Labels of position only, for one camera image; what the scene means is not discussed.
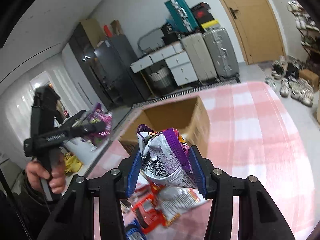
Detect purple snack bag front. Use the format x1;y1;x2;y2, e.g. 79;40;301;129
137;124;197;189

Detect purple snack bag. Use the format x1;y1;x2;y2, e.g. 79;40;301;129
137;124;197;189
84;103;113;147

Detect white fries snack bag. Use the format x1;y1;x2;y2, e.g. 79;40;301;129
156;186;207;227

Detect red wafer snack pack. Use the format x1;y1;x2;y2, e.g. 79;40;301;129
132;193;165;234

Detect blue cookie snack pack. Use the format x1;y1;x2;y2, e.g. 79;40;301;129
125;223;147;240

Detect person's left hand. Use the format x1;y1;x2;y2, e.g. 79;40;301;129
25;153;66;194

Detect white kettle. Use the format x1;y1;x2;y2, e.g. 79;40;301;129
63;137;103;165

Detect brown SF cardboard box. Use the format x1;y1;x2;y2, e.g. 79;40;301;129
118;96;210;157

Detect pink checkered tablecloth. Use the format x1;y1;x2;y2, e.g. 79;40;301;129
87;81;316;240

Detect woven laundry basket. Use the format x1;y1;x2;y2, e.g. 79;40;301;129
148;67;175;96

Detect black glass cabinet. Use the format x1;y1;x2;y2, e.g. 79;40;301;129
68;19;115;109

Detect dark grey refrigerator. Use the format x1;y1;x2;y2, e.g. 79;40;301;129
94;35;151;106

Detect white drawer desk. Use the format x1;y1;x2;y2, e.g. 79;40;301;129
131;41;200;96

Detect beige suitcase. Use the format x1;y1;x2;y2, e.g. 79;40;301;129
181;33;217;83

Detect silver grey suitcase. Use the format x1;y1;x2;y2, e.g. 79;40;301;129
203;28;239;79

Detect pile of shoes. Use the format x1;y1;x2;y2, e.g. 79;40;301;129
265;56;314;107

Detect oval mirror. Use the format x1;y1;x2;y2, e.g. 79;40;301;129
137;28;165;55

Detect small brown shoe box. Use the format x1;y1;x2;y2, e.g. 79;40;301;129
299;69;319;92

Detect teal suitcase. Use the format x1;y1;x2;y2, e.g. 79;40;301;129
164;0;199;33

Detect stacked shoe boxes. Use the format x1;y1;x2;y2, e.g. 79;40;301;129
191;2;221;31

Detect wooden door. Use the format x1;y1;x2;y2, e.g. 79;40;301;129
220;0;285;64

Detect wooden shoe rack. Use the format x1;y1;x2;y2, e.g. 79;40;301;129
287;0;319;59

